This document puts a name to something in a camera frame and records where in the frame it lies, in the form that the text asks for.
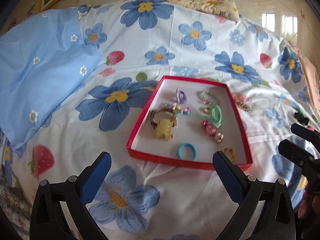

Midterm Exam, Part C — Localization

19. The light blue hair tie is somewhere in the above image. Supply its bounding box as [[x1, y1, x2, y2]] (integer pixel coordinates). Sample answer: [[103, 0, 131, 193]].
[[177, 142, 198, 161]]

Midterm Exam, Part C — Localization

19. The green hair tie bow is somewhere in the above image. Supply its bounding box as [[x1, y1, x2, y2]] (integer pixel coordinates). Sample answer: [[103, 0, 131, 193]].
[[210, 105, 222, 128]]

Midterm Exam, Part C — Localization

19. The yellow hair claw clip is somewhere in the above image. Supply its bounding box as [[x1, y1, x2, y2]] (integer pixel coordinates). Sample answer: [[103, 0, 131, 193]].
[[155, 119, 173, 141]]

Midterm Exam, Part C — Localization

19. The gold wrist watch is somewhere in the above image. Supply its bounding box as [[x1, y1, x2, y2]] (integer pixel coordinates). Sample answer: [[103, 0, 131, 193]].
[[150, 108, 177, 129]]

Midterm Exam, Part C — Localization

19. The person's right hand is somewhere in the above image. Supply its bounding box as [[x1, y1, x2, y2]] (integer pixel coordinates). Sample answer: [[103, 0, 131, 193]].
[[298, 191, 320, 219]]

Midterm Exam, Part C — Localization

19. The black scrunchie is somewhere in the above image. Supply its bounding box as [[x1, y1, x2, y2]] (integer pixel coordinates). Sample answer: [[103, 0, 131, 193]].
[[294, 112, 309, 126]]

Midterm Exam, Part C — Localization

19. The pink patterned blanket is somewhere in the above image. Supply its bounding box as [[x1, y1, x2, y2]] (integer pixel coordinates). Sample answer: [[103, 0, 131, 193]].
[[287, 41, 319, 116]]

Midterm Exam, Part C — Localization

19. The red shallow tray box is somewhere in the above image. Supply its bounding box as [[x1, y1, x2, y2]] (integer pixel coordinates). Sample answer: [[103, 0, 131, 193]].
[[126, 76, 253, 170]]

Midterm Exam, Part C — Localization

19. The light blue pillow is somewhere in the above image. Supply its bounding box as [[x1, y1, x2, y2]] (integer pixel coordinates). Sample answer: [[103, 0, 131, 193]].
[[1, 8, 101, 151]]

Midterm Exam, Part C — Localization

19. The beige patterned pillow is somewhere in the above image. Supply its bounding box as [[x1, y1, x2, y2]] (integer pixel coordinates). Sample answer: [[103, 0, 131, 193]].
[[166, 0, 240, 22]]

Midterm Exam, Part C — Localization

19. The silver chain bracelet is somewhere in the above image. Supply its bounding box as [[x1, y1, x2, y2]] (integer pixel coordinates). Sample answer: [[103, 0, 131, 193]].
[[235, 100, 253, 113]]

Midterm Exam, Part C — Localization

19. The pastel beaded bracelet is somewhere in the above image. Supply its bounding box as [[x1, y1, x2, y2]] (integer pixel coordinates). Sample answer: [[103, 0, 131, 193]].
[[199, 90, 222, 106]]

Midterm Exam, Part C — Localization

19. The colorful bead charm bracelet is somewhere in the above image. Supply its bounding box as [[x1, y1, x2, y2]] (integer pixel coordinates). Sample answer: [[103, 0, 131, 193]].
[[163, 101, 190, 116]]

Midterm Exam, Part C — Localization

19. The purple hair tie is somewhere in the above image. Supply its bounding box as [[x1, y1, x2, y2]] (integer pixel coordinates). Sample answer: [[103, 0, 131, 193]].
[[175, 87, 189, 106]]

